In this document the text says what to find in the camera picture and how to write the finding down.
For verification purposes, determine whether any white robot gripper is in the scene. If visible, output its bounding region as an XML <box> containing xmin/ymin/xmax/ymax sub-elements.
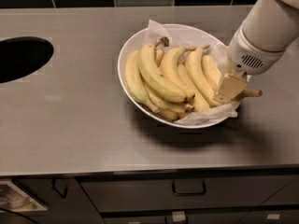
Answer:
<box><xmin>213</xmin><ymin>27</ymin><xmax>283</xmax><ymax>104</ymax></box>

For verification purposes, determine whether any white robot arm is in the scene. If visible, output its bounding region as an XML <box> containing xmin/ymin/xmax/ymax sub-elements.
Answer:
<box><xmin>214</xmin><ymin>0</ymin><xmax>299</xmax><ymax>104</ymax></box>

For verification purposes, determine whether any partly hidden yellow banana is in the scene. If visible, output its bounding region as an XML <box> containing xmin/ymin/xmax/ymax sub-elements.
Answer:
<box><xmin>178</xmin><ymin>63</ymin><xmax>210</xmax><ymax>112</ymax></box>

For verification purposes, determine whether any long yellow banana right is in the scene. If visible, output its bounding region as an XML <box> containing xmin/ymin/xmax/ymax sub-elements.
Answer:
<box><xmin>185</xmin><ymin>45</ymin><xmax>221</xmax><ymax>107</ymax></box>

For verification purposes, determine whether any small bottom yellow banana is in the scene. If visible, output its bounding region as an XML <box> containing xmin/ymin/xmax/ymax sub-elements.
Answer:
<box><xmin>159</xmin><ymin>109</ymin><xmax>179</xmax><ymax>121</ymax></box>

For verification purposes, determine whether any small hidden banana top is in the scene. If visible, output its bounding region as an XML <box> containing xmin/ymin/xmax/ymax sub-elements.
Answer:
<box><xmin>155</xmin><ymin>49</ymin><xmax>164</xmax><ymax>66</ymax></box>

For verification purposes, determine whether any large front yellow banana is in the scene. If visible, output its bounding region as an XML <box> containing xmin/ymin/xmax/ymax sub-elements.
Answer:
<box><xmin>137</xmin><ymin>36</ymin><xmax>187</xmax><ymax>104</ymax></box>

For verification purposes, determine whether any white oval bowl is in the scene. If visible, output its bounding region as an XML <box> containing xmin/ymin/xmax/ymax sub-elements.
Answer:
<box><xmin>117</xmin><ymin>22</ymin><xmax>243</xmax><ymax>130</ymax></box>

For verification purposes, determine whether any white paper liner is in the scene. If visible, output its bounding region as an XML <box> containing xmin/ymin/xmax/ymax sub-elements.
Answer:
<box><xmin>140</xmin><ymin>21</ymin><xmax>240</xmax><ymax>128</ymax></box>

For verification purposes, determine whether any grey drawer front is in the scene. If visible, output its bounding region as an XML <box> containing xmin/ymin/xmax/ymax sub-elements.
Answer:
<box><xmin>81</xmin><ymin>175</ymin><xmax>294</xmax><ymax>213</ymax></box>

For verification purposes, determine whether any white label sticker right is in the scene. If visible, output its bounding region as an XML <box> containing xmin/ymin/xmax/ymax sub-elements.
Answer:
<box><xmin>266</xmin><ymin>214</ymin><xmax>280</xmax><ymax>220</ymax></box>

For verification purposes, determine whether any white label sticker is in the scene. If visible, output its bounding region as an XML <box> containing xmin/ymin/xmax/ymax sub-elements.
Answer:
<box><xmin>172</xmin><ymin>211</ymin><xmax>187</xmax><ymax>224</ymax></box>
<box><xmin>266</xmin><ymin>214</ymin><xmax>280</xmax><ymax>220</ymax></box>

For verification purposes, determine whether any white label sticker middle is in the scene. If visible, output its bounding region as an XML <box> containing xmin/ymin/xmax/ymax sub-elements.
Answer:
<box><xmin>172</xmin><ymin>211</ymin><xmax>187</xmax><ymax>224</ymax></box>

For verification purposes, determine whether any grey cabinet door left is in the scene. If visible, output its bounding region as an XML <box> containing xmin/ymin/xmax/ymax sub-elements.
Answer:
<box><xmin>14</xmin><ymin>178</ymin><xmax>104</xmax><ymax>224</ymax></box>

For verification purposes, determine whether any black round counter hole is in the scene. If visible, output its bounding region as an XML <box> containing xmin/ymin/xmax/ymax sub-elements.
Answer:
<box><xmin>0</xmin><ymin>36</ymin><xmax>54</xmax><ymax>83</ymax></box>

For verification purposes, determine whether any black drawer handle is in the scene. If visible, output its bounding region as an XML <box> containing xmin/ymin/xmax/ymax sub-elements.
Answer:
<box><xmin>172</xmin><ymin>179</ymin><xmax>206</xmax><ymax>197</ymax></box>

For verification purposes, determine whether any black cabinet door handle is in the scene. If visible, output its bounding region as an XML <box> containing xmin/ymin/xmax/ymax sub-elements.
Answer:
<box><xmin>51</xmin><ymin>178</ymin><xmax>68</xmax><ymax>200</ymax></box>

